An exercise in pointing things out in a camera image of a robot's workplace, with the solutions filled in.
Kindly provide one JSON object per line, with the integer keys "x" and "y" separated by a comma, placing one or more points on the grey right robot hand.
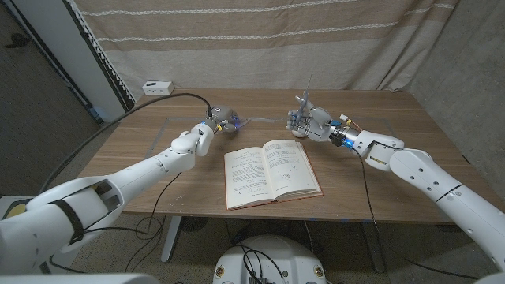
{"x": 315, "y": 124}

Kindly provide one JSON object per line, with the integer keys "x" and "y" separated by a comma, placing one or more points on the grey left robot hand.
{"x": 225, "y": 116}

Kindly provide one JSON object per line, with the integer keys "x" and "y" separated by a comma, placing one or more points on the clear tape strip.
{"x": 260, "y": 119}

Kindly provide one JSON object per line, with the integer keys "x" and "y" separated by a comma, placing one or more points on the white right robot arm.
{"x": 434, "y": 181}

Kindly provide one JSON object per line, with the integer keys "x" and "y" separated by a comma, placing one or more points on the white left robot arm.
{"x": 118, "y": 181}

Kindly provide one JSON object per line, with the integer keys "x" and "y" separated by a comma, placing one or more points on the open book with red cover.
{"x": 276, "y": 173}

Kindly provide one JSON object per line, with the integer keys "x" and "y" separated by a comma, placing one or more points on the white baseball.
{"x": 300, "y": 135}

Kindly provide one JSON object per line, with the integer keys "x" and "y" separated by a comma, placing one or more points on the white power strip box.
{"x": 158, "y": 88}

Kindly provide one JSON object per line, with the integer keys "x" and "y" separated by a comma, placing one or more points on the beige striped curtain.
{"x": 256, "y": 47}

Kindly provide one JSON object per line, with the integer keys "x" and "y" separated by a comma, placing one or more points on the black ribbed round object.
{"x": 194, "y": 223}

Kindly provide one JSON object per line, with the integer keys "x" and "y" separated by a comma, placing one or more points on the grey metal table leg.
{"x": 375, "y": 248}
{"x": 171, "y": 240}

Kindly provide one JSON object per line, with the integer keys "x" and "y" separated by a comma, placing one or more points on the white robot torso base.
{"x": 284, "y": 260}

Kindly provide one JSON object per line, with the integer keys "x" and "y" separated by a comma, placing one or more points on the grey textured backdrop cloth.
{"x": 465, "y": 79}

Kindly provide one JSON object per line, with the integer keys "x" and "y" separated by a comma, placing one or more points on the yellow black foot pedal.
{"x": 16, "y": 211}

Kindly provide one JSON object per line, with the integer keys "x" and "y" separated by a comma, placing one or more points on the white floor platform board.
{"x": 6, "y": 201}

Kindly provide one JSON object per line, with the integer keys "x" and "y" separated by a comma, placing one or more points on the black backdrop frame pole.
{"x": 100, "y": 59}

